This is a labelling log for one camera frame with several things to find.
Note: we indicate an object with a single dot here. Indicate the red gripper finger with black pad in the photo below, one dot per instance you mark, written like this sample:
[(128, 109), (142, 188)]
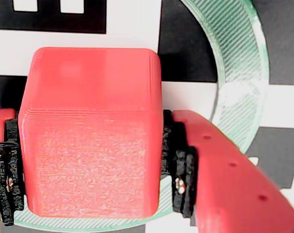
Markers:
[(234, 189), (5, 170)]

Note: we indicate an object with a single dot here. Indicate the red cube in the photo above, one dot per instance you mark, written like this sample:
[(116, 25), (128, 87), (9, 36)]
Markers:
[(88, 133)]

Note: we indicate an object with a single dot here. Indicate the black white marker checkerboard mat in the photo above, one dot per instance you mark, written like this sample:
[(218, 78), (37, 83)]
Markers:
[(127, 29)]

